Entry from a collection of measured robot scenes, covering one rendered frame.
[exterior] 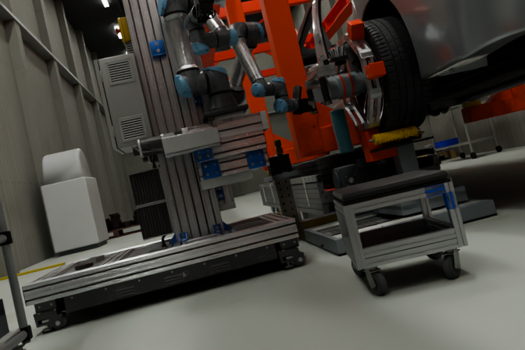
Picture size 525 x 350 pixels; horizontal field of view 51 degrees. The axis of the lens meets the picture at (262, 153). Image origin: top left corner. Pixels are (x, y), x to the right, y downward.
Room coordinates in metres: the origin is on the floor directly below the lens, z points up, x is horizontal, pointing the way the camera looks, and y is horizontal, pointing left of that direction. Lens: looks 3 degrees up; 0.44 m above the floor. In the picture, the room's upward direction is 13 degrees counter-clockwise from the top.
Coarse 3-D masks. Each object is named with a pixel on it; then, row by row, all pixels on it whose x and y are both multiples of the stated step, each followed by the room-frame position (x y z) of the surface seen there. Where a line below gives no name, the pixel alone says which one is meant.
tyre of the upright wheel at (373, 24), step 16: (368, 32) 2.87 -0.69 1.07; (384, 32) 2.84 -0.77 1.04; (400, 32) 2.83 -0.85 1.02; (384, 48) 2.78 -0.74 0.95; (400, 48) 2.79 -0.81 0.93; (384, 64) 2.77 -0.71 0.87; (400, 64) 2.78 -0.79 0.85; (416, 64) 2.79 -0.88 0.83; (384, 80) 2.80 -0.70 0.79; (400, 80) 2.78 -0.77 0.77; (416, 80) 2.80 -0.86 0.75; (384, 96) 2.86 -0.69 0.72; (400, 96) 2.81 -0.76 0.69; (416, 96) 2.83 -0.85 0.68; (384, 112) 2.92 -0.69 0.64; (400, 112) 2.87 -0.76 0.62; (416, 112) 2.90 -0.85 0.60; (384, 128) 2.97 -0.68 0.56; (400, 128) 3.01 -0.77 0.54
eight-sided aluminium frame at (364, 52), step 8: (344, 40) 3.02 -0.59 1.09; (360, 40) 2.90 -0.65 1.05; (352, 48) 2.92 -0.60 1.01; (360, 48) 2.84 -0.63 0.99; (368, 48) 2.84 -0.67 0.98; (360, 56) 2.82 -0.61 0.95; (368, 56) 2.82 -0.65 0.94; (344, 64) 3.26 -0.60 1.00; (336, 72) 3.31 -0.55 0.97; (344, 72) 3.30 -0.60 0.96; (368, 80) 2.81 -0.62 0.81; (376, 80) 2.82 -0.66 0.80; (368, 88) 2.83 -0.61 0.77; (376, 88) 2.82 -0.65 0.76; (368, 96) 2.85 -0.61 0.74; (376, 96) 2.83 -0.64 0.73; (344, 104) 3.31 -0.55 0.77; (352, 104) 3.32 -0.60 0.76; (368, 104) 2.89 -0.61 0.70; (376, 104) 2.90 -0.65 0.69; (352, 112) 3.32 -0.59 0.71; (368, 112) 2.93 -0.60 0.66; (376, 112) 2.93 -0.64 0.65; (352, 120) 3.22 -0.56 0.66; (360, 120) 3.21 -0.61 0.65; (368, 120) 2.96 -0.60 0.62; (376, 120) 2.95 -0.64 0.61; (360, 128) 3.11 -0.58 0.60; (368, 128) 2.99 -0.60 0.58
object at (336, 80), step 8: (352, 72) 3.05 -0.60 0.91; (360, 72) 3.06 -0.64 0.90; (328, 80) 3.01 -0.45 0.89; (336, 80) 3.01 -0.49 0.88; (344, 80) 3.01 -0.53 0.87; (352, 80) 3.01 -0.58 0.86; (360, 80) 3.03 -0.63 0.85; (328, 88) 3.03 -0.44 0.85; (336, 88) 3.00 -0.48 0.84; (344, 88) 3.01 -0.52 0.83; (352, 88) 3.02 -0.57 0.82; (360, 88) 3.03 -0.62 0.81; (336, 96) 3.03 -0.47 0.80; (344, 96) 3.04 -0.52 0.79; (352, 96) 3.07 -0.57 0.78
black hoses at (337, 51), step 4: (332, 48) 2.91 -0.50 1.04; (336, 48) 2.89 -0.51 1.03; (340, 48) 2.90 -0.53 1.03; (344, 48) 2.89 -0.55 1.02; (328, 52) 2.93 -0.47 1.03; (332, 52) 2.88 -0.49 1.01; (336, 52) 2.88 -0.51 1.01; (340, 52) 2.87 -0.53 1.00; (344, 52) 2.88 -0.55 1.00; (332, 56) 2.86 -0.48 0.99; (336, 56) 2.86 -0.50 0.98; (340, 56) 2.85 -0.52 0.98; (344, 56) 2.86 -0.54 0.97; (332, 60) 2.85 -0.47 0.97; (336, 60) 2.85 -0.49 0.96; (340, 60) 2.87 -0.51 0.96; (344, 60) 2.99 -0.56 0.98; (336, 64) 2.98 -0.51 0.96; (340, 64) 2.99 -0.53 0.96
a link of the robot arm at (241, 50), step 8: (232, 24) 2.99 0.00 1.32; (240, 24) 2.98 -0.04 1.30; (240, 32) 2.96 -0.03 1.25; (240, 40) 2.94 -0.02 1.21; (232, 48) 3.00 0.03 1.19; (240, 48) 2.93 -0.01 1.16; (240, 56) 2.93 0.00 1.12; (248, 56) 2.92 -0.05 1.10; (248, 64) 2.91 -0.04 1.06; (256, 64) 2.93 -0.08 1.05; (248, 72) 2.90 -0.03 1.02; (256, 72) 2.89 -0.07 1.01; (256, 80) 2.88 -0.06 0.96; (264, 80) 2.89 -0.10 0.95; (256, 88) 2.85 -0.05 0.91; (264, 88) 2.86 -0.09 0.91; (272, 88) 2.90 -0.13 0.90; (256, 96) 2.87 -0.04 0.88; (264, 96) 2.90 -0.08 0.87
